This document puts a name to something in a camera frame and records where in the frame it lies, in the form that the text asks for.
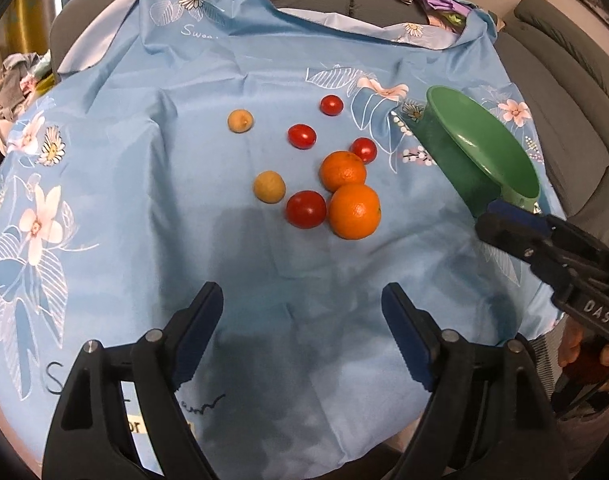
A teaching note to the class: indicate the purple garment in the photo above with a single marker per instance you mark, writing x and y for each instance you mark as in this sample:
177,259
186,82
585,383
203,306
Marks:
450,15

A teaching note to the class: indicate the green plastic bowl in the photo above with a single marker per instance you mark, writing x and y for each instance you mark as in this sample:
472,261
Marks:
478,155

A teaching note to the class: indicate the large orange front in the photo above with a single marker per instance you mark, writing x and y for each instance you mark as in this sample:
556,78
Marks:
354,211

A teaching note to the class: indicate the light blue floral cloth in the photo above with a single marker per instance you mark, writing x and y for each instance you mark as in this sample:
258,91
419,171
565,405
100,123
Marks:
124,191

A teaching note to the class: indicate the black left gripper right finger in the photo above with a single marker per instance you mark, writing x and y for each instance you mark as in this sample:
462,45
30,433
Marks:
488,416

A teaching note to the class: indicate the clothes heap at left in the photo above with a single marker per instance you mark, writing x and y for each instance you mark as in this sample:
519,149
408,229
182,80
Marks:
24,78

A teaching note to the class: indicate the large red tomato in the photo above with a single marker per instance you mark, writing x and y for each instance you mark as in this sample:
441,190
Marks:
306,210

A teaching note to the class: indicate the person's right hand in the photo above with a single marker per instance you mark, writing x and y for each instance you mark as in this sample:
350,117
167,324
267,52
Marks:
583,360

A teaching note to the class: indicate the red cherry tomato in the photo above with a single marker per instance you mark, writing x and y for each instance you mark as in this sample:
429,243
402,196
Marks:
302,136
365,149
331,105

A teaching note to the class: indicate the tan longan fruit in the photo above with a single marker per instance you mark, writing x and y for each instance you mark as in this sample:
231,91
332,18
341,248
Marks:
240,121
269,187

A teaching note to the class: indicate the grey sofa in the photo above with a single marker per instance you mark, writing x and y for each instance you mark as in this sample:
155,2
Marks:
564,76

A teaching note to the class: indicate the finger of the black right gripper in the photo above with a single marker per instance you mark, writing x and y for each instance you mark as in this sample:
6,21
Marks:
541,259
509,227

